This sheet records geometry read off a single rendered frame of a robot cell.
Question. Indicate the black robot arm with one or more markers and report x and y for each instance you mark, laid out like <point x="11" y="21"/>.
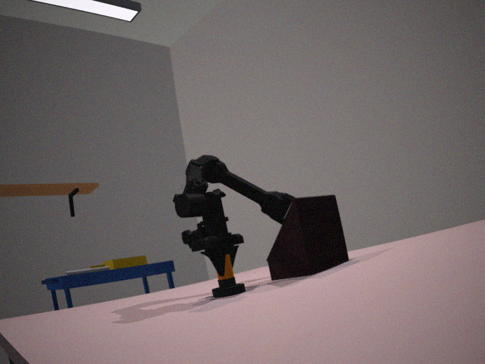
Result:
<point x="195" y="201"/>

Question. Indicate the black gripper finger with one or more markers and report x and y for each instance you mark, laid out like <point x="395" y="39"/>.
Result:
<point x="217" y="257"/>
<point x="231" y="251"/>

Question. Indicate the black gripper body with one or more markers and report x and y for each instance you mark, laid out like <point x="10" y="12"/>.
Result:
<point x="217" y="235"/>

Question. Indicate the orange knob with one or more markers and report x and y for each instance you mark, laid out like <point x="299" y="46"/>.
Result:
<point x="228" y="269"/>

